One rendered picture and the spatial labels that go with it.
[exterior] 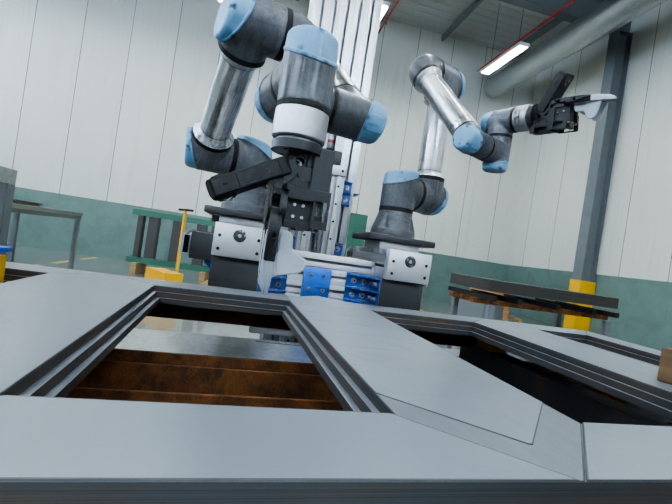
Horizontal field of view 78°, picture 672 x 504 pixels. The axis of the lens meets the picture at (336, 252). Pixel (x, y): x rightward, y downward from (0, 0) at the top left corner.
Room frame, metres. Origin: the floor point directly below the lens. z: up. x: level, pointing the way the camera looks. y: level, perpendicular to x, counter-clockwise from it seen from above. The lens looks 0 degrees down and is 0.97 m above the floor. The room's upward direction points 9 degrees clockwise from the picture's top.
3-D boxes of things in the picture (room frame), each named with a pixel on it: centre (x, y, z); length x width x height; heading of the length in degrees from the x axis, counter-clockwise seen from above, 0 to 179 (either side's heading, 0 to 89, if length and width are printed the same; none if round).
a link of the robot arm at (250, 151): (1.30, 0.31, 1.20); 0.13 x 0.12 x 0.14; 117
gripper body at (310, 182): (0.58, 0.07, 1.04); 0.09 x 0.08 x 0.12; 105
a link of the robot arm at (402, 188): (1.41, -0.19, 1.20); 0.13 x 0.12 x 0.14; 128
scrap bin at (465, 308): (6.05, -2.16, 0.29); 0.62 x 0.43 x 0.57; 29
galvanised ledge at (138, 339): (1.16, -0.14, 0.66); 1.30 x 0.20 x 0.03; 105
